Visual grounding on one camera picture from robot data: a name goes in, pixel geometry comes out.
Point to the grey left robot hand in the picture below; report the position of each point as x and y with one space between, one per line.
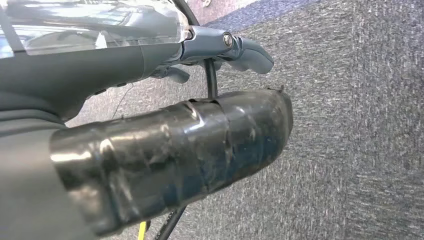
99 66

